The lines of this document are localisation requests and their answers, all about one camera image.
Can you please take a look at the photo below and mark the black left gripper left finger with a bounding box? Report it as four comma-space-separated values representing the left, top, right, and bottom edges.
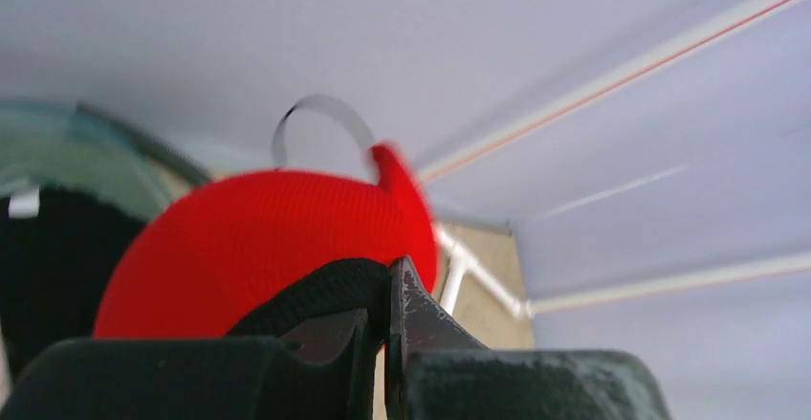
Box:
1, 310, 374, 419

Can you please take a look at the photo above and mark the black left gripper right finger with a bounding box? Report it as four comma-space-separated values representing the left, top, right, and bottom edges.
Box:
385, 257, 670, 420

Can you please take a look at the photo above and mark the red and black bra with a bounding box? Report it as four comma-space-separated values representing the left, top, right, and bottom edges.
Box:
92, 95, 438, 339

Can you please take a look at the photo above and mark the white PVC pipe rack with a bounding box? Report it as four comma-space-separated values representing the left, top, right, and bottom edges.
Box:
425, 0, 810, 319

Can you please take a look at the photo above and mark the teal plastic basin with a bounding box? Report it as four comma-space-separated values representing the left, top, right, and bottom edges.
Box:
1, 99, 212, 220

